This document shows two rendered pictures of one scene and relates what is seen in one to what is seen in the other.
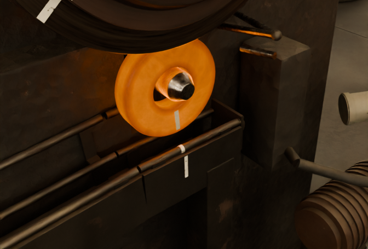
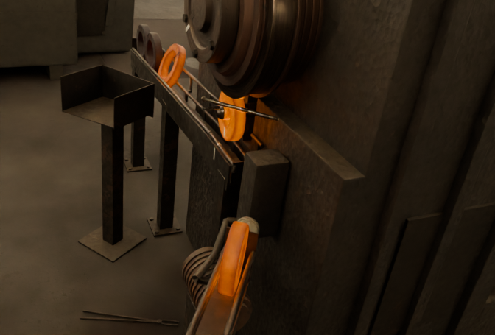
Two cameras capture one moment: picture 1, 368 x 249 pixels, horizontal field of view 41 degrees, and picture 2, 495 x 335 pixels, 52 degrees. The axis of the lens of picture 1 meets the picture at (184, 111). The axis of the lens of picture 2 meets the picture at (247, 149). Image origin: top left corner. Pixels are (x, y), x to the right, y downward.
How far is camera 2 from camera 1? 1.59 m
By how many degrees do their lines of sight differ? 83
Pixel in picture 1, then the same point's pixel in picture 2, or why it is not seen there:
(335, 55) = not seen: outside the picture
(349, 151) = not seen: outside the picture
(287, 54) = (250, 154)
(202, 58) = (233, 112)
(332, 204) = (204, 249)
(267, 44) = (266, 152)
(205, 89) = (231, 129)
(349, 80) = not seen: outside the picture
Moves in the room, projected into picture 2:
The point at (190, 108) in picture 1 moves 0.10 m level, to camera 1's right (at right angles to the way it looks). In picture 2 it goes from (227, 132) to (217, 147)
